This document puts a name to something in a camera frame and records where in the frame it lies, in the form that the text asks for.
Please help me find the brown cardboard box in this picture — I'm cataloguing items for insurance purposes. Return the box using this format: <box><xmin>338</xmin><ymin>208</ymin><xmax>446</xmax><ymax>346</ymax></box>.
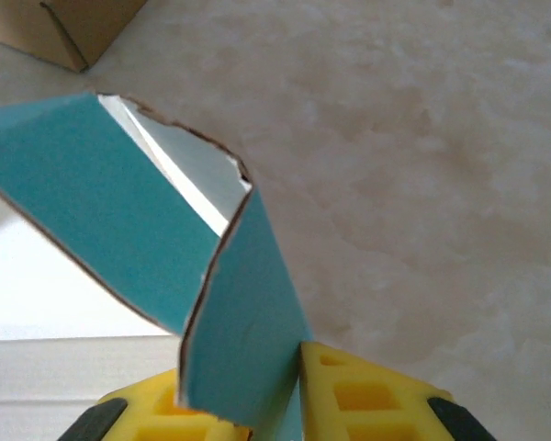
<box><xmin>0</xmin><ymin>0</ymin><xmax>148</xmax><ymax>74</ymax></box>

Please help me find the teal and white paper box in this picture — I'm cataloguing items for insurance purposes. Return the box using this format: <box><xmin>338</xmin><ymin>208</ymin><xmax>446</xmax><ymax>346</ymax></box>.
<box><xmin>0</xmin><ymin>90</ymin><xmax>316</xmax><ymax>441</ymax></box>

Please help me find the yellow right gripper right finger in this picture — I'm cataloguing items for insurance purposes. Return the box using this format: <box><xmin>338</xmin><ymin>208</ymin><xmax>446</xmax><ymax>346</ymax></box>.
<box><xmin>298</xmin><ymin>339</ymin><xmax>497</xmax><ymax>441</ymax></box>

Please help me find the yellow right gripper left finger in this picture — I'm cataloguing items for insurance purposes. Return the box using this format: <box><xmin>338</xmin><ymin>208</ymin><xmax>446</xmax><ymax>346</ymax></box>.
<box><xmin>63</xmin><ymin>367</ymin><xmax>253</xmax><ymax>441</ymax></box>

